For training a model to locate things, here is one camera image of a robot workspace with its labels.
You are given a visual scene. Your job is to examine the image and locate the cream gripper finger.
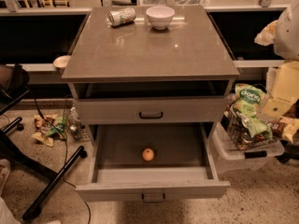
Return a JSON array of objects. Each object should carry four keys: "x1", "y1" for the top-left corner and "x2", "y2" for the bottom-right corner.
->
[{"x1": 254, "y1": 21, "x2": 278, "y2": 46}]

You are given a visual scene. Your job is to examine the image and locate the small orange fruit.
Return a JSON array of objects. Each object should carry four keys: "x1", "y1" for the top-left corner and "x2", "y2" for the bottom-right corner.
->
[{"x1": 142, "y1": 148, "x2": 154, "y2": 161}]

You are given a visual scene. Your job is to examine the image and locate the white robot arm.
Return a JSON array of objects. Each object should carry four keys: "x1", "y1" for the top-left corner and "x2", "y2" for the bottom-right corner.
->
[{"x1": 254, "y1": 0, "x2": 299, "y2": 61}]

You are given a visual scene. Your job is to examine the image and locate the grey drawer cabinet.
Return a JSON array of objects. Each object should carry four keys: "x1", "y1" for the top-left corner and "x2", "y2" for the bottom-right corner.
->
[{"x1": 62, "y1": 6, "x2": 238, "y2": 139}]

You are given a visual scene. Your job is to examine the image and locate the open grey lower drawer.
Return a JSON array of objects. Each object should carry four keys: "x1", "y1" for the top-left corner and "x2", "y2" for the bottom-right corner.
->
[{"x1": 76, "y1": 123, "x2": 230, "y2": 203}]

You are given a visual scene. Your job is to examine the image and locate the closed grey upper drawer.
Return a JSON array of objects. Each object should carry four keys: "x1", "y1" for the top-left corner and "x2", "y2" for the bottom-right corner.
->
[{"x1": 74, "y1": 98, "x2": 227, "y2": 124}]

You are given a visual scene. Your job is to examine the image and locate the green dang chip bag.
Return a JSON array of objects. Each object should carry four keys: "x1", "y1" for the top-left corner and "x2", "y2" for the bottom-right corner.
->
[{"x1": 233, "y1": 83, "x2": 273, "y2": 140}]

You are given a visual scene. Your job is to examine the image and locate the brown snack bag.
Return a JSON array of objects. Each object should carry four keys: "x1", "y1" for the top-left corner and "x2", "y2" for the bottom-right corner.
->
[{"x1": 267, "y1": 117, "x2": 299, "y2": 143}]

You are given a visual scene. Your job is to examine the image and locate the white ceramic bowl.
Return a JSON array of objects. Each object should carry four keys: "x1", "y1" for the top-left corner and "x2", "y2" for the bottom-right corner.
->
[{"x1": 146, "y1": 6, "x2": 175, "y2": 30}]

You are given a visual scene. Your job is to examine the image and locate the clear plastic storage bin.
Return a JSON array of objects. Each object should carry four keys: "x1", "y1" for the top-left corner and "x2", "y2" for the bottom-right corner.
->
[{"x1": 210, "y1": 123, "x2": 284, "y2": 174}]

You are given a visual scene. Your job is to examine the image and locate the tipped soda can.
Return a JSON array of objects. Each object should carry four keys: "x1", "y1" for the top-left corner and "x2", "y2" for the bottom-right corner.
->
[{"x1": 107, "y1": 7, "x2": 136, "y2": 27}]

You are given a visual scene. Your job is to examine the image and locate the small round dish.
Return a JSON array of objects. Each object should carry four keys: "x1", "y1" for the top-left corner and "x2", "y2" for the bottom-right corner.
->
[{"x1": 53, "y1": 55, "x2": 71, "y2": 69}]

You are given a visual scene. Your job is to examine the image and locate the snack bags on floor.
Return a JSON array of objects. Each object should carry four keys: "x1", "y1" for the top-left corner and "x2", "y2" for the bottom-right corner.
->
[{"x1": 32, "y1": 114, "x2": 67, "y2": 147}]

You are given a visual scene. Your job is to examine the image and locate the black office chair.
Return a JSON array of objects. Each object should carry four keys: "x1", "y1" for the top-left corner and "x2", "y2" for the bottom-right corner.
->
[{"x1": 0, "y1": 63, "x2": 31, "y2": 135}]

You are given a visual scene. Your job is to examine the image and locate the black metal stand leg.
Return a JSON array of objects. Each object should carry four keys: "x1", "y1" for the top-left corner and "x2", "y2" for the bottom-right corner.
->
[{"x1": 21, "y1": 146, "x2": 87, "y2": 221}]

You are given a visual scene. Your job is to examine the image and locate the wire basket right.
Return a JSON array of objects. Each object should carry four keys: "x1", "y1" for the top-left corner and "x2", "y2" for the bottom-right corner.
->
[{"x1": 221, "y1": 107, "x2": 277, "y2": 150}]

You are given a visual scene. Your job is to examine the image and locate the small wire basket left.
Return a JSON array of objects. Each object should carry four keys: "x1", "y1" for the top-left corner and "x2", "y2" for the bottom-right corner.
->
[{"x1": 63, "y1": 106, "x2": 89, "y2": 142}]

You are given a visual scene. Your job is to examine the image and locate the black cable on floor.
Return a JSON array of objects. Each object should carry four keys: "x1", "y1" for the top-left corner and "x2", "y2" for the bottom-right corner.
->
[{"x1": 27, "y1": 87, "x2": 92, "y2": 224}]

